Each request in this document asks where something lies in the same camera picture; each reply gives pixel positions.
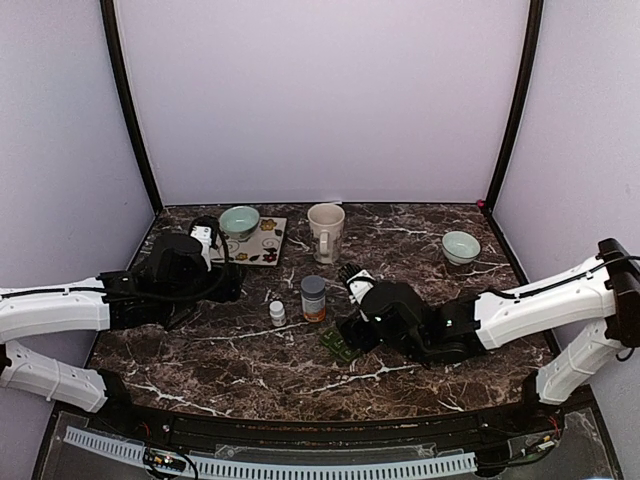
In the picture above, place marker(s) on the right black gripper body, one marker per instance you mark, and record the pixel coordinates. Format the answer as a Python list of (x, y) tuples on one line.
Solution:
[(352, 329)]

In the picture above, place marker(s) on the orange pill bottle grey cap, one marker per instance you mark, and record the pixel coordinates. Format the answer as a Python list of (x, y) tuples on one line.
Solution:
[(313, 290)]

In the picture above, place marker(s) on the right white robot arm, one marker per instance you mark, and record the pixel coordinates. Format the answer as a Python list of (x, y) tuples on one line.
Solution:
[(602, 292)]

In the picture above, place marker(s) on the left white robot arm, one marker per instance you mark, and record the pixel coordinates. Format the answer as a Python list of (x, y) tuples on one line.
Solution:
[(161, 290)]

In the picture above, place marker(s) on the small white pill bottle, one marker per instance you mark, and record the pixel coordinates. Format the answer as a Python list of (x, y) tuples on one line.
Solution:
[(277, 313)]

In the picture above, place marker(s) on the cream coral pattern mug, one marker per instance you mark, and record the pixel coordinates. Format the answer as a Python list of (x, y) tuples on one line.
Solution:
[(326, 221)]

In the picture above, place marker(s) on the floral square plate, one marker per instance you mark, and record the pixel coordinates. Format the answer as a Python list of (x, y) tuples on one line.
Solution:
[(263, 246)]

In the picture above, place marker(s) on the right light green bowl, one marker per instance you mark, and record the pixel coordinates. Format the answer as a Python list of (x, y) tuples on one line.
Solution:
[(460, 248)]

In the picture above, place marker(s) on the light green bowl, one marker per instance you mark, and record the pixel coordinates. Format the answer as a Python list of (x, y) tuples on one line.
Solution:
[(239, 222), (460, 248)]

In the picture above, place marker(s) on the left light green bowl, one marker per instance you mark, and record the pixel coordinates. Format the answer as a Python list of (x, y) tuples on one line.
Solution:
[(239, 222)]

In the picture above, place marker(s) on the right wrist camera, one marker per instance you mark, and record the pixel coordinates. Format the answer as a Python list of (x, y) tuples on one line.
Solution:
[(357, 281)]

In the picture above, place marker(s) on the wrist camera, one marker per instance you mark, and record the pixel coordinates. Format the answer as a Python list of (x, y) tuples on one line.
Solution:
[(357, 281), (206, 235)]

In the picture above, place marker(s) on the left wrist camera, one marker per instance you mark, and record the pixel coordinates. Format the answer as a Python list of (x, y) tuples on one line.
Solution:
[(206, 235)]

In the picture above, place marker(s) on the white slotted cable duct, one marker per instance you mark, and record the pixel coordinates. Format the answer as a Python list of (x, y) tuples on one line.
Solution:
[(251, 463)]

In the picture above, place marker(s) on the black front table rail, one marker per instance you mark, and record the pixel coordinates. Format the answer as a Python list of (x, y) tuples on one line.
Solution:
[(481, 428)]

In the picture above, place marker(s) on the right black frame post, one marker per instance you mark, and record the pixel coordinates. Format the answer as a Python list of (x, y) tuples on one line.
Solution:
[(526, 65)]

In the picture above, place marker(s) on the black frame post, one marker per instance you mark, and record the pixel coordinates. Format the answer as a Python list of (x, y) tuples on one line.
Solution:
[(119, 72), (526, 65)]

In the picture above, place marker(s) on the left black frame post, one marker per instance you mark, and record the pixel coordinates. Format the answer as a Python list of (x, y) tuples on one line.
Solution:
[(119, 72)]

